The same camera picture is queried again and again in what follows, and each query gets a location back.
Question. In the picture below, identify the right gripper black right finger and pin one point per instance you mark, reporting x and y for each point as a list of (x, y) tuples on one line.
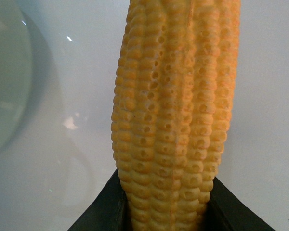
[(227, 213)]

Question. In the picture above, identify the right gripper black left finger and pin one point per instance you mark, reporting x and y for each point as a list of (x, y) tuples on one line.
[(108, 212)]

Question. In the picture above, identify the yellow corn cob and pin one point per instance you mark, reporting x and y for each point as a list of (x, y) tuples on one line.
[(172, 107)]

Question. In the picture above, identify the white electric cooking pot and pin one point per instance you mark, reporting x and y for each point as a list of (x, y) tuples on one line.
[(16, 67)]

